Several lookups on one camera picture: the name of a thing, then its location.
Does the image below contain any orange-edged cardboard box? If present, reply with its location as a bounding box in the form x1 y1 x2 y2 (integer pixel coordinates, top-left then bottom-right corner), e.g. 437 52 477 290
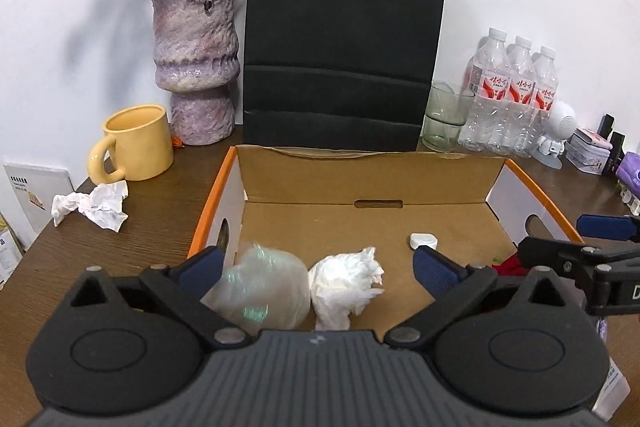
187 144 586 333

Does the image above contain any small white plastic cap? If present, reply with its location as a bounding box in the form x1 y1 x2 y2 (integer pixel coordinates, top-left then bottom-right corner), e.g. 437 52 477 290
409 233 440 252

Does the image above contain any printed tin box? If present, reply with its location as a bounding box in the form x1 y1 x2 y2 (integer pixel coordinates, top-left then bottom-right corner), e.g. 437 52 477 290
565 127 613 176

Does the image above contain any purple textured ceramic vase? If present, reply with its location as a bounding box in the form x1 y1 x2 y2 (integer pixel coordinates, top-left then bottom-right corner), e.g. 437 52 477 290
151 0 242 146

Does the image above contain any red-labelled clear water bottle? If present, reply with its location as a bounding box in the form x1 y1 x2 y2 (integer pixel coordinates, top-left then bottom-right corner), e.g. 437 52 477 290
457 27 511 152
492 36 537 156
520 46 558 158

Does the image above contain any white robot figure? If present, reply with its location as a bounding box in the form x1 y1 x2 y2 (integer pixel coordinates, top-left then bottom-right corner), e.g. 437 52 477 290
531 99 580 169

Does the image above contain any large white tissue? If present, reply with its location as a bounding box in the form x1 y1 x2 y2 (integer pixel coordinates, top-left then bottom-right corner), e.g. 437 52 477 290
307 247 387 332

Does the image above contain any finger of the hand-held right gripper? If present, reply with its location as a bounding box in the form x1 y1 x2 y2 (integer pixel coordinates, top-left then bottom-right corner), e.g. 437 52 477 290
576 214 640 244
516 236 640 280

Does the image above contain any clear plastic labelled package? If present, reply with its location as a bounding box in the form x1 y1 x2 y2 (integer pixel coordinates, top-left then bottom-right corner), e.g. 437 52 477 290
592 317 632 423

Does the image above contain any yellow ceramic mug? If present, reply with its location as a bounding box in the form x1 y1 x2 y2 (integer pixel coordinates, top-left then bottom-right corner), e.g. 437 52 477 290
87 104 175 182

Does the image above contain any white printed booklet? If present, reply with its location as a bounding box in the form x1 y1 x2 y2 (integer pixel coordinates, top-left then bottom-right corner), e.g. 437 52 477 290
0 212 26 288

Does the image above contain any clear glass cup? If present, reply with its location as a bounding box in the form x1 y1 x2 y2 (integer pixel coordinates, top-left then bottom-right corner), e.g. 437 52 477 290
421 81 476 152

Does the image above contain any purple packet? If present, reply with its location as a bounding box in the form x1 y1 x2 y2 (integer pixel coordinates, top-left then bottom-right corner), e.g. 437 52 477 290
615 152 640 195

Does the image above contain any clear plastic bag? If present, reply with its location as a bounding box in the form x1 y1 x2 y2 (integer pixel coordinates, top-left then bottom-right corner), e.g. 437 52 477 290
200 243 312 335

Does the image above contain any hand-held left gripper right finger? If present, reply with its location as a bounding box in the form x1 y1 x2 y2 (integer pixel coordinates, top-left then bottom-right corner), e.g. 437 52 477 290
384 245 576 350

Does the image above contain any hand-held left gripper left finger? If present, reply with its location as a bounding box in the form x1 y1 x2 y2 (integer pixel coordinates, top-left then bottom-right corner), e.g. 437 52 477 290
67 246 253 350

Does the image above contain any black paper bag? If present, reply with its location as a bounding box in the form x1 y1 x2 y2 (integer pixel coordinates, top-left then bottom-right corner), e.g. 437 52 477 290
241 0 449 154

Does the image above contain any white printed card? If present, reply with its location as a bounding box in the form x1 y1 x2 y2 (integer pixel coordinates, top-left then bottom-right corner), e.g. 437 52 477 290
2 162 76 233

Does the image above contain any red cloth item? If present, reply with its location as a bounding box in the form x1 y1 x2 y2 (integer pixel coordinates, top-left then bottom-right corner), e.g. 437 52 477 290
491 254 526 278

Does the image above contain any white plastic object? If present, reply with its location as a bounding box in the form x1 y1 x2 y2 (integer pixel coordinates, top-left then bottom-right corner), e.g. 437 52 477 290
620 187 640 215

